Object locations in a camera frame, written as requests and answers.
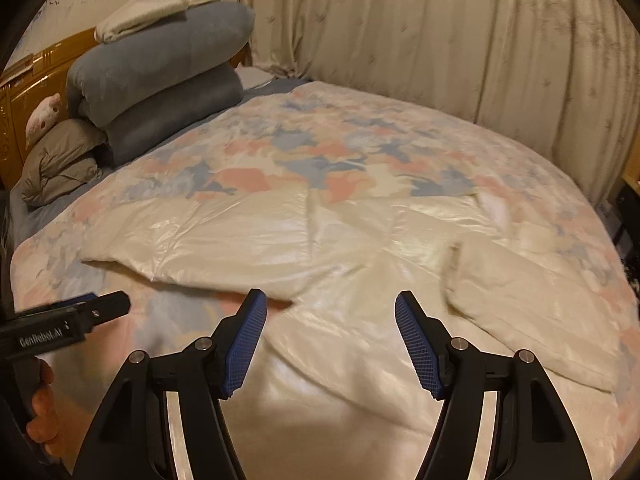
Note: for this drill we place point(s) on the white folded cloth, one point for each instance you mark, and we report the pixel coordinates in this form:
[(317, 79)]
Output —
[(150, 10)]

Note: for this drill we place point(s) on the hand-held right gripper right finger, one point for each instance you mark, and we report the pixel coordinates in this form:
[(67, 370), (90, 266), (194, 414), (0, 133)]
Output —
[(416, 342)]

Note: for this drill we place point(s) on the cream leaf-print curtain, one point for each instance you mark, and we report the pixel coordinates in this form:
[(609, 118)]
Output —
[(425, 35)]

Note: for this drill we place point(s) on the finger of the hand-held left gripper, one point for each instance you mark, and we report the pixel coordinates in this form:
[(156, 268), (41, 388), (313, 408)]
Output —
[(107, 306)]

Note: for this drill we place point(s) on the wooden headboard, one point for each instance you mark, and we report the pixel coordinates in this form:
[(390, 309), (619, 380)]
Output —
[(30, 85)]

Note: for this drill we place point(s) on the white puffer jacket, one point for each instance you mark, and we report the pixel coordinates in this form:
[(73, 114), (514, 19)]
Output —
[(350, 270)]

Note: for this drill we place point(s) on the blue folded blanket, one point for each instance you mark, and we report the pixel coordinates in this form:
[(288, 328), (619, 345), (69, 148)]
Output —
[(175, 115), (160, 55)]

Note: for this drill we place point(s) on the person's left hand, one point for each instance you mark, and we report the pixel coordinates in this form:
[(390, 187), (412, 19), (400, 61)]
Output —
[(41, 400)]

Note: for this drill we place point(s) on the floral pastel bedspread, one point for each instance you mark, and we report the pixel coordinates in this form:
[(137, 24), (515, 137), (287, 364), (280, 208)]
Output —
[(300, 135)]

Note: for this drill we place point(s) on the wooden cabinet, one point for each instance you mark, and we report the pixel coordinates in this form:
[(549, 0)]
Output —
[(632, 180)]

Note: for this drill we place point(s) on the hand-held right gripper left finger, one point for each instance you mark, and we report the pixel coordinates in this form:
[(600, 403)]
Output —
[(248, 340)]

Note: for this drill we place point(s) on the grey puffy pillow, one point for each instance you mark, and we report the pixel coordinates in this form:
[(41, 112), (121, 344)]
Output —
[(60, 160)]

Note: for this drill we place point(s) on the white cat plush pillow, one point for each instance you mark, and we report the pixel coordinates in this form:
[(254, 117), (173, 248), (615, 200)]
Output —
[(45, 117)]

